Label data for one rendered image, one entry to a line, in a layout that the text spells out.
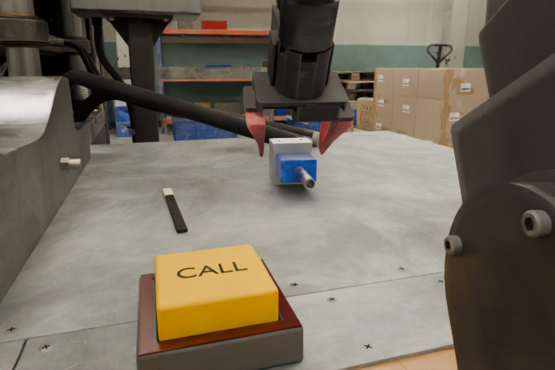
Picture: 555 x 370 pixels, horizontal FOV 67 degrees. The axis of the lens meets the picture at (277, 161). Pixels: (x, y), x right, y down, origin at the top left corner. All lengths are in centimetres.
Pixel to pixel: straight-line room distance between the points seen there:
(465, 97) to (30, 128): 376
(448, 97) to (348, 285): 364
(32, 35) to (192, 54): 604
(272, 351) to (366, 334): 6
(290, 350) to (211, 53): 681
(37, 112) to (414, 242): 39
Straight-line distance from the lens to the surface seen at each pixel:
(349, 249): 36
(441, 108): 392
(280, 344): 23
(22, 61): 100
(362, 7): 768
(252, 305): 22
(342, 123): 49
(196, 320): 22
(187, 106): 78
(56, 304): 31
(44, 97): 52
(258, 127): 47
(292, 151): 53
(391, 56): 786
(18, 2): 101
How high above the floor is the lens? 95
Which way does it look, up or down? 13 degrees down
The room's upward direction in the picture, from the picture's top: straight up
